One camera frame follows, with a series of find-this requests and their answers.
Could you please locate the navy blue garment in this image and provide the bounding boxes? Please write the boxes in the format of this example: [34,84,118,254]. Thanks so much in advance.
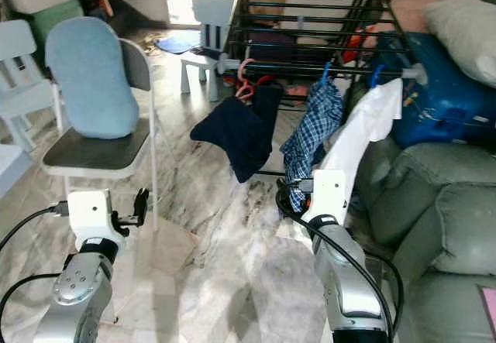
[190,82,284,184]

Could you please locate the pink plastic hanger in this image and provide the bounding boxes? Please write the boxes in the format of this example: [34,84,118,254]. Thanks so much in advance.
[236,58,260,101]

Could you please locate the blue plastic hanger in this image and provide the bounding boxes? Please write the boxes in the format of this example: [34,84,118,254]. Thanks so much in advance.
[319,60,336,88]
[370,64,388,88]

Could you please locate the white folding chair dark seat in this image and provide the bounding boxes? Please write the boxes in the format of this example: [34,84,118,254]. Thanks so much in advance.
[41,37,164,228]

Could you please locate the white plastic folding table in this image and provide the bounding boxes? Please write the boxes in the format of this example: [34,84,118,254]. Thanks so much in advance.
[0,143,22,197]

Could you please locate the light blue cushion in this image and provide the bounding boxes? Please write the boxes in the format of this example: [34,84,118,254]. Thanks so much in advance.
[45,16,142,140]

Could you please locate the blue floor mat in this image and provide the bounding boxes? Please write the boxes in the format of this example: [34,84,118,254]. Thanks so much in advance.
[155,32,200,54]

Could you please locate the blue plaid shirt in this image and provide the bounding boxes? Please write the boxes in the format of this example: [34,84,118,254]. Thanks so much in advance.
[279,80,346,212]

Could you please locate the black metal drying rack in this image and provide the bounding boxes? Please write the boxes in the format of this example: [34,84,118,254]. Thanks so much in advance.
[223,0,429,177]

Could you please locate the green storage box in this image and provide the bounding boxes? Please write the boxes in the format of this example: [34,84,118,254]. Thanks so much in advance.
[31,0,86,50]

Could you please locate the white shirt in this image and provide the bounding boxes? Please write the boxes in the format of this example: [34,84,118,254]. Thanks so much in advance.
[318,78,404,204]

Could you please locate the grey green sofa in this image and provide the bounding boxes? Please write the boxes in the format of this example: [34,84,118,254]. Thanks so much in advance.
[349,87,496,343]

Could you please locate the blue suitcase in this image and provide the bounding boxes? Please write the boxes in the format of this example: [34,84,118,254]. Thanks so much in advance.
[380,32,496,149]

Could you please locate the dusty pink cushion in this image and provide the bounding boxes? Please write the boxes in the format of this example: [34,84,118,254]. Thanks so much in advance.
[390,0,470,34]

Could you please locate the pink mat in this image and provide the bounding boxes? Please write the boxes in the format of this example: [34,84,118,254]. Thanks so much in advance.
[479,285,496,340]

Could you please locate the beige pillow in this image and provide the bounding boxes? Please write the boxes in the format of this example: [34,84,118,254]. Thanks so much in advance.
[422,0,496,88]

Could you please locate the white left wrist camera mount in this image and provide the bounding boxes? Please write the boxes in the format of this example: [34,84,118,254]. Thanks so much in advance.
[67,189,127,252]

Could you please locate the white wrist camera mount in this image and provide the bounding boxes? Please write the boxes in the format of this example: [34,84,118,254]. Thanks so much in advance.
[67,189,127,252]
[302,169,348,224]

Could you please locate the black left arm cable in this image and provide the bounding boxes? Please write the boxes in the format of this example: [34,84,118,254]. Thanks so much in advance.
[0,204,71,251]
[0,273,63,321]

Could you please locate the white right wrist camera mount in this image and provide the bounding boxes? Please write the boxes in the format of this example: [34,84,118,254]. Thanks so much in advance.
[302,169,348,224]

